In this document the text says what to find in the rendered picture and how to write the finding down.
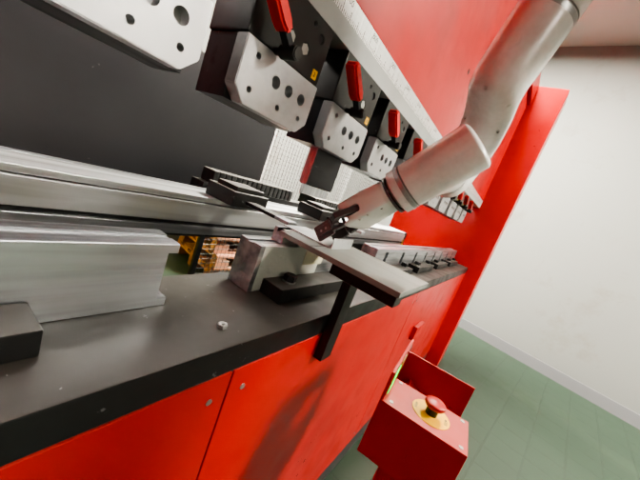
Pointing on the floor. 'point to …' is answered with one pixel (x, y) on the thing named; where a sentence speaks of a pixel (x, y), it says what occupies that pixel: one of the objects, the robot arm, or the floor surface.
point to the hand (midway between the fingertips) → (330, 231)
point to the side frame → (439, 229)
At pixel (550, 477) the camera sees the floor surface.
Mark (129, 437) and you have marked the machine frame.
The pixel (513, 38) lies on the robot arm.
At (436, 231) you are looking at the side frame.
